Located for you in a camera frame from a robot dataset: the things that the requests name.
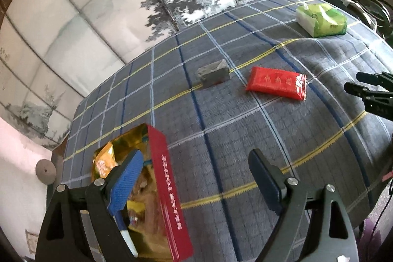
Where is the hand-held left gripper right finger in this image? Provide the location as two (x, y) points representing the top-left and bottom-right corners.
(248, 148), (360, 262)

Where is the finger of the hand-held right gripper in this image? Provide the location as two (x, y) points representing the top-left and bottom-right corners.
(344, 82), (393, 120)
(356, 71), (393, 85)

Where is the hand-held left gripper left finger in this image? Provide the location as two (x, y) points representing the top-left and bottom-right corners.
(36, 149), (145, 262)

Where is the red tin box gold inside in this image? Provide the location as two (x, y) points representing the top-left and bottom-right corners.
(92, 123), (194, 261)

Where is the blue and silver snack packet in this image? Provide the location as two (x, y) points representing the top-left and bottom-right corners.
(114, 158), (154, 258)

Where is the gold snack packet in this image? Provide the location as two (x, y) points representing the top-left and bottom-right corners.
(94, 142), (124, 180)

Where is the blue plaid tablecloth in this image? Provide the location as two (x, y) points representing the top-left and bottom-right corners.
(51, 0), (393, 262)

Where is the green and white tissue pack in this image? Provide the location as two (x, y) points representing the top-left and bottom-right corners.
(295, 3), (348, 38)

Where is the round grey disc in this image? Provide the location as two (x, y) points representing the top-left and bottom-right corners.
(35, 159), (57, 183)

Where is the red snack packet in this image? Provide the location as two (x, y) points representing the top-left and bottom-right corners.
(246, 66), (308, 101)

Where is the grey foil packet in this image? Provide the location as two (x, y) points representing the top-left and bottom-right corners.
(196, 59), (230, 89)

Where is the painted tree folding screen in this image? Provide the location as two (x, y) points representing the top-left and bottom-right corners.
(0, 0), (310, 149)

